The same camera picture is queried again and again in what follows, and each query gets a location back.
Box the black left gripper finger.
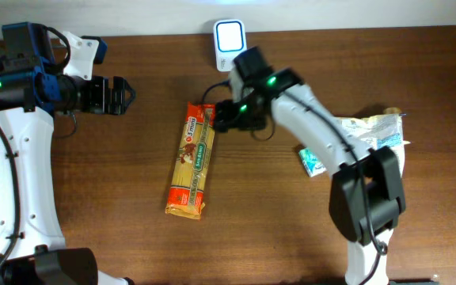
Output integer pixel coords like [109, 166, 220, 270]
[112, 76, 136, 95]
[111, 97, 134, 115]

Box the teal pocket tissue pack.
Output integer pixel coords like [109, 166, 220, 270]
[298, 148, 326, 177]

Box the yellow wet wipes pack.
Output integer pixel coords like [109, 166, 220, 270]
[337, 114, 409, 174]

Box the orange spaghetti pasta pack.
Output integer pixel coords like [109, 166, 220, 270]
[165, 103, 215, 220]

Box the white barcode scanner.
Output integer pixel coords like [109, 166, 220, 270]
[213, 19, 247, 72]

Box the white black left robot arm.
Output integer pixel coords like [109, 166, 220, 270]
[0, 22, 136, 284]

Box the white tube with tan cap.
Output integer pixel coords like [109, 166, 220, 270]
[383, 107, 402, 116]

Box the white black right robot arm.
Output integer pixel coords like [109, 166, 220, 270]
[214, 47, 406, 284]

